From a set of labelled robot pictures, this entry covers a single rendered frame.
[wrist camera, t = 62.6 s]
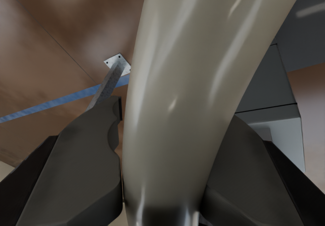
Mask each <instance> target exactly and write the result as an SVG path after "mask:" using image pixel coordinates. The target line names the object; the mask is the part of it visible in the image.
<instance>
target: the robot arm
mask: <svg viewBox="0 0 325 226"><path fill-rule="evenodd" d="M120 121H122V102H121V96H120V97H118V96H110V97H109V98H107V99H106V100H104V101H102V102H101V103H99V104H97V105H96V106H94V107H92V108H91V109H89V110H87V111H86V112H84V113H83V114H81V115H80V116H78V117H77V118H76V119H74V120H73V121H72V122H71V123H70V124H69V125H68V126H66V127H65V128H64V129H63V130H62V131H61V132H60V133H59V134H58V135H56V136H49V137H47V138H46V139H45V140H44V141H43V142H42V143H41V144H40V145H39V146H38V147H37V148H36V149H35V150H34V151H33V152H32V153H31V154H29V155H28V156H27V157H26V158H25V159H24V160H23V161H22V162H21V163H20V164H19V165H18V166H17V167H16V168H15V169H14V170H13V171H11V172H10V173H9V174H8V175H7V176H6V177H5V178H4V179H3V180H2V181H1V182H0V226H108V225H109V224H110V223H111V222H113V221H114V220H115V219H116V218H117V217H118V216H119V215H120V214H121V212H122V209H123V196H122V179H121V169H120V158H119V156H118V154H117V153H116V152H115V149H116V148H117V147H118V145H119V138H118V124H119V123H120ZM199 226H325V194H324V193H323V192H322V191H321V190H320V189H319V188H318V187H317V186H316V185H315V184H314V183H313V182H312V181H311V180H310V179H309V178H308V177H307V176H306V175H305V174H304V173H303V172H302V171H301V170H300V169H299V168H298V167H297V166H296V165H295V164H294V163H293V162H292V161H291V160H290V159H289V158H288V157H287V156H286V155H285V154H284V153H283V152H282V151H281V150H280V149H279V148H278V147H277V146H276V145H275V144H274V143H273V142H272V141H264V140H263V139H262V138H261V137H260V136H259V135H258V134H257V133H256V132H255V131H254V130H253V129H252V128H251V127H250V126H249V125H248V124H246V123H245V122H244V121H243V120H241V119H240V118H239V117H237V116H236V115H234V116H233V118H232V120H231V122H230V124H229V126H228V129H227V131H226V133H225V136H224V138H223V140H222V142H221V145H220V147H219V150H218V153H217V155H216V158H215V160H214V163H213V166H212V169H211V172H210V175H209V178H208V181H207V184H206V188H205V192H204V196H203V200H202V204H201V209H200V216H199Z"/></svg>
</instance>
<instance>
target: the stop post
mask: <svg viewBox="0 0 325 226"><path fill-rule="evenodd" d="M104 63H105V64H106V65H107V66H108V67H109V68H110V70H109V72H108V74H107V75H106V77H105V78H104V80H103V82H102V83H101V85H100V87H99V89H98V90H97V92H96V94H95V95H94V97H93V99H92V100H91V102H90V104H89V105H88V107H87V109H86V110H85V112H86V111H87V110H89V109H91V108H92V107H94V106H96V105H97V104H99V103H101V102H102V101H104V100H106V99H107V98H109V97H110V96H111V94H112V92H113V90H114V88H115V86H116V84H117V82H118V80H119V79H120V77H121V76H123V75H125V74H128V73H130V70H131V65H130V64H129V63H128V62H127V60H126V59H125V58H124V57H123V55H122V54H121V53H119V54H117V55H115V56H113V57H111V58H109V59H107V60H105V61H104Z"/></svg>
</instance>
